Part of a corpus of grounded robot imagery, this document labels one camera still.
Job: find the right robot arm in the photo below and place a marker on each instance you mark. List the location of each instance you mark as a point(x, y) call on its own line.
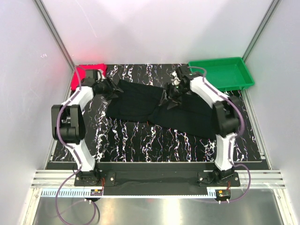
point(227, 120)

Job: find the aluminium frame post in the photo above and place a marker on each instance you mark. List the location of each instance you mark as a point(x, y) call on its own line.
point(261, 27)
point(54, 32)

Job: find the black t shirt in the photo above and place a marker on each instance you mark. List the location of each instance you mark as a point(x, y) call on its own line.
point(140, 103)

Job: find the white slotted cable duct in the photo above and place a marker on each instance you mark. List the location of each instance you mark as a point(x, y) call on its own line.
point(91, 193)

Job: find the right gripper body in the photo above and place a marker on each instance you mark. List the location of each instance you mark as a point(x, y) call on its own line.
point(176, 91)

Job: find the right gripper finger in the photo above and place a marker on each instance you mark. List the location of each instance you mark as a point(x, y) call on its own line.
point(173, 102)
point(164, 99)

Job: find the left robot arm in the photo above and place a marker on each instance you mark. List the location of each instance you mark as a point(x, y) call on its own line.
point(68, 125)

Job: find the shiny steel front plate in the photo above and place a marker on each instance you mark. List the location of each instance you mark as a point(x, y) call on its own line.
point(256, 208)

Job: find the folded red t shirt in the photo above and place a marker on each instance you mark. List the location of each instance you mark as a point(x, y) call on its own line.
point(81, 71)

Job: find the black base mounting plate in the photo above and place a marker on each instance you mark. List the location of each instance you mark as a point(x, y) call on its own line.
point(139, 188)

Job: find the green plastic bin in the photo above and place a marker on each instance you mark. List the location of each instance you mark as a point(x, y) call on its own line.
point(226, 74)

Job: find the aluminium frame post left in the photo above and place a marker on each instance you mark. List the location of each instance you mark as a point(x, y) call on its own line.
point(54, 32)

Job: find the aluminium frame post right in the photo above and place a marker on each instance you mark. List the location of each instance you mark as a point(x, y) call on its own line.
point(261, 27)

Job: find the aluminium front rail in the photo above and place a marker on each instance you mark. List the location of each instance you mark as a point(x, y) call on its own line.
point(259, 178)

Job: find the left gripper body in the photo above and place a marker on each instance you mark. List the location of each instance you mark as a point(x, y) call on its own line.
point(103, 87)

